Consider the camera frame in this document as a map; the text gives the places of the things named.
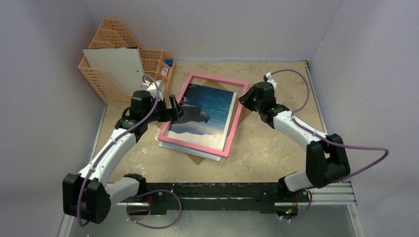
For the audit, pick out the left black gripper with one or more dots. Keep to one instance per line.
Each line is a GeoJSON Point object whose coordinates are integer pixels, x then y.
{"type": "Point", "coordinates": [174, 114]}

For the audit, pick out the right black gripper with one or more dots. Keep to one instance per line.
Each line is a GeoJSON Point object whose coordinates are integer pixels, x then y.
{"type": "Point", "coordinates": [248, 98]}

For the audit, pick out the blue mountain photo print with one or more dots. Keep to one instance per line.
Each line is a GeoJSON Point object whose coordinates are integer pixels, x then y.
{"type": "Point", "coordinates": [208, 113]}

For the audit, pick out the pink wooden photo frame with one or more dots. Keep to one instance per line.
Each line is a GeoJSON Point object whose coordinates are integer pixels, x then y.
{"type": "Point", "coordinates": [199, 147]}

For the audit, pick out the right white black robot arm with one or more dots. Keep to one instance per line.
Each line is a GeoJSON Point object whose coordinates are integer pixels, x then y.
{"type": "Point", "coordinates": [326, 159]}

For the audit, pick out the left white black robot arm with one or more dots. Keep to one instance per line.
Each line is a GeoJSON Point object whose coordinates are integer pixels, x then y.
{"type": "Point", "coordinates": [87, 194]}

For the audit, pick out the brown cardboard backing board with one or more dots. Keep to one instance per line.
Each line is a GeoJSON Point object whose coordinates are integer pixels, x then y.
{"type": "Point", "coordinates": [239, 117]}

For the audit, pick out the red white small box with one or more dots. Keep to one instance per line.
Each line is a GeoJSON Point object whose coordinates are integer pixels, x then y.
{"type": "Point", "coordinates": [164, 71]}

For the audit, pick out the blue item in organizer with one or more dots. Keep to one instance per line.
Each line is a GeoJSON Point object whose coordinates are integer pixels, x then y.
{"type": "Point", "coordinates": [169, 62]}

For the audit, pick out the grey board in organizer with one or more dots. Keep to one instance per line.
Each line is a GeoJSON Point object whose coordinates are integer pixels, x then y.
{"type": "Point", "coordinates": [123, 66]}

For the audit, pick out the orange plastic desk organizer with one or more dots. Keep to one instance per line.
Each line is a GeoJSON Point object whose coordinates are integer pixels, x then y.
{"type": "Point", "coordinates": [114, 33]}

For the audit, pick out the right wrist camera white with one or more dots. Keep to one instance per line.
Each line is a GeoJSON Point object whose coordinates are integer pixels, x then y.
{"type": "Point", "coordinates": [268, 78]}

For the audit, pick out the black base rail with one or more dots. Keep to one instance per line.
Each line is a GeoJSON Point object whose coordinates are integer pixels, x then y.
{"type": "Point", "coordinates": [266, 198]}

